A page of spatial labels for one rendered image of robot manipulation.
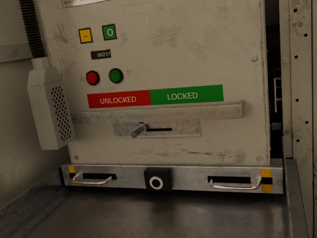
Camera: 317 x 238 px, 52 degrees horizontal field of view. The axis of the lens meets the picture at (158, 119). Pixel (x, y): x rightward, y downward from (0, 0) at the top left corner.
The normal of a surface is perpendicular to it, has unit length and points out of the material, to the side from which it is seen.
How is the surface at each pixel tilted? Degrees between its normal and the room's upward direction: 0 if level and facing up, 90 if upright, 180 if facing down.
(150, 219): 0
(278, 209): 0
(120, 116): 90
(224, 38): 90
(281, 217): 0
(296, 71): 90
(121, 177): 90
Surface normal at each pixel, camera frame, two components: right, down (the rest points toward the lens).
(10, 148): 0.88, 0.00
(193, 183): -0.32, 0.28
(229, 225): -0.13, -0.96
